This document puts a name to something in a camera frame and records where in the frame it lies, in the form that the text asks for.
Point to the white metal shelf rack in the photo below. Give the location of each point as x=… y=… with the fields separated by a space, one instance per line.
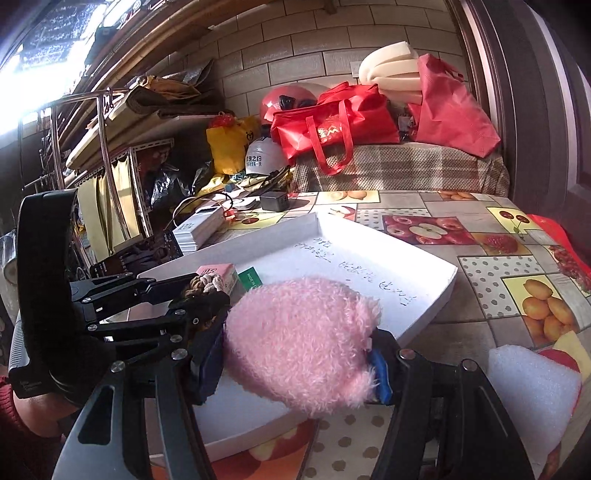
x=138 y=152

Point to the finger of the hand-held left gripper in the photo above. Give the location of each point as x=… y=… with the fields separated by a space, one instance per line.
x=152 y=286
x=194 y=311

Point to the brown knit item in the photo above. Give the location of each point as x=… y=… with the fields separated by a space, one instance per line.
x=203 y=286

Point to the white foam block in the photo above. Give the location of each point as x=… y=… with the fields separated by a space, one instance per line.
x=531 y=392

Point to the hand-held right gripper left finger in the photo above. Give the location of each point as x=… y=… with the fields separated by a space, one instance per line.
x=210 y=364

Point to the grey metal door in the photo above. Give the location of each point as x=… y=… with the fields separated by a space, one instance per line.
x=545 y=92

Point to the red tote bag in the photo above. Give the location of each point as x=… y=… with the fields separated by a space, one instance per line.
x=351 y=124

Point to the green label card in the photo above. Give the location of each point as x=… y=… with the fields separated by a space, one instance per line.
x=251 y=277

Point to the plaid covered furniture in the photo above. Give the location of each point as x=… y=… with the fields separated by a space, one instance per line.
x=392 y=168

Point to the white power bank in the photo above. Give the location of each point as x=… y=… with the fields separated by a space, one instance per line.
x=198 y=228

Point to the black plastic bag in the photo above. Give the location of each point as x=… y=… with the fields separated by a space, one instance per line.
x=161 y=184

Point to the black charger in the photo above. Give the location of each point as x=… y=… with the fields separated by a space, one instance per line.
x=274 y=201

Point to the white cardboard box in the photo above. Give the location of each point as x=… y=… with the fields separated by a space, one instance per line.
x=369 y=267

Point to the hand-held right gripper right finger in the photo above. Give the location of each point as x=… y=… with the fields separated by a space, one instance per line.
x=381 y=374

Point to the wall light switch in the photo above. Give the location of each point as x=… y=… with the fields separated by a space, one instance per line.
x=356 y=69

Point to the red fabric bag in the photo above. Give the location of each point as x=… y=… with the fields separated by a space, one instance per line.
x=452 y=115

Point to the pink packet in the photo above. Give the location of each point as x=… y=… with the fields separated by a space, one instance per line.
x=219 y=272

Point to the white helmet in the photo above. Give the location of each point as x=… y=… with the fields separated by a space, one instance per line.
x=265 y=157

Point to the flat red gift bag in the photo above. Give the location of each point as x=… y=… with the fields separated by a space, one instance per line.
x=558 y=235

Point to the steel pipe rail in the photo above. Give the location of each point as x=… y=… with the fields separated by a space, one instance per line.
x=107 y=152

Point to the pink plush toy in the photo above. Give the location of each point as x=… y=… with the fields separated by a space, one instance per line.
x=300 y=346

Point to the cream foam sheets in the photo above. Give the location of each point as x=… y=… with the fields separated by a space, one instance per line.
x=388 y=69

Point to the stack of cardboard sheets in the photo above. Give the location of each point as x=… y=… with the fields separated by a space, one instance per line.
x=152 y=99

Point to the yellow bag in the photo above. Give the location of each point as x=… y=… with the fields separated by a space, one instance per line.
x=226 y=147

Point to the red helmet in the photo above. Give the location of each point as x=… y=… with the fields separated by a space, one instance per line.
x=272 y=104

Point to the person's left forearm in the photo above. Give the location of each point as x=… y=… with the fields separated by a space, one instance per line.
x=14 y=424

